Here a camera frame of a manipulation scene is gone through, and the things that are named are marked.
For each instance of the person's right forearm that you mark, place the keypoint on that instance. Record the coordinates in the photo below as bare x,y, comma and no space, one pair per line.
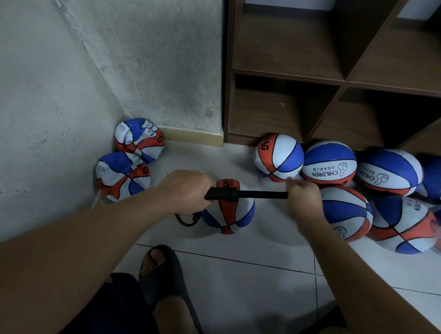
384,298

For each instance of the black sandal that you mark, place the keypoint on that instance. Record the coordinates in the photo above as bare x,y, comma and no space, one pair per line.
173,278
311,325

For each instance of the person's left hand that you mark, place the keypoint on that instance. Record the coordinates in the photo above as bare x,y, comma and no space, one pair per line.
185,191

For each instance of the person's left forearm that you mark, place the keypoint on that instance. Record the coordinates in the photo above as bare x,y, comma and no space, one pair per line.
50,274

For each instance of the black hand pump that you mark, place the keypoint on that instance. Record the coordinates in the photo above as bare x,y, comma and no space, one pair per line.
222,193

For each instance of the brown wooden cubby shelf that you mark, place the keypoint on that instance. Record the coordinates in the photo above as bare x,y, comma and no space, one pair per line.
290,61

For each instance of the person's left foot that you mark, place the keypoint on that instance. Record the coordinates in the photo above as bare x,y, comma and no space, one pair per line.
179,323

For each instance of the person's right hand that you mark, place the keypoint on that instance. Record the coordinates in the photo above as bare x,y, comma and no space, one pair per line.
305,204

